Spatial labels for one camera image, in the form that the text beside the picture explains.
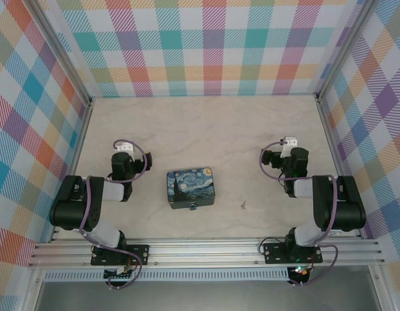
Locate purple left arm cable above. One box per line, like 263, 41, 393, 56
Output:
78, 139, 148, 290

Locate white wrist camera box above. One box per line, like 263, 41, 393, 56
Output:
114, 141, 135, 154
281, 136, 299, 159

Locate white slotted cable duct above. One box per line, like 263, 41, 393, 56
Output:
43, 266, 290, 282

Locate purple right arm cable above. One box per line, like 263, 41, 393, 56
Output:
259, 139, 340, 288

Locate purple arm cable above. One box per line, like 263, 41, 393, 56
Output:
259, 139, 340, 288
78, 139, 148, 290

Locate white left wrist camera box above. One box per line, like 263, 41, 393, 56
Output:
114, 141, 135, 154

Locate aluminium frame post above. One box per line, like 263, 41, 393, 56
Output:
315, 0, 381, 102
30, 0, 94, 105

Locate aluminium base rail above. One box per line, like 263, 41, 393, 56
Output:
27, 237, 386, 268

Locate aluminium side rail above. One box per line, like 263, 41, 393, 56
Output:
315, 93, 364, 239
49, 97, 95, 244

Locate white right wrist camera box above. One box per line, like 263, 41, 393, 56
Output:
281, 136, 299, 159

